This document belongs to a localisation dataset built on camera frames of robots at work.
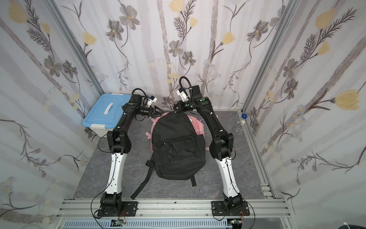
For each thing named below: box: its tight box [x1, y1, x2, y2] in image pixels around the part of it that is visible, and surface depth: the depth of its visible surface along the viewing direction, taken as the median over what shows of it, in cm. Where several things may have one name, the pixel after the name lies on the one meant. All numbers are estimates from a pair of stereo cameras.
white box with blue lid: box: [82, 93, 132, 138], surface depth 98 cm
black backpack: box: [130, 111, 206, 200], surface depth 89 cm
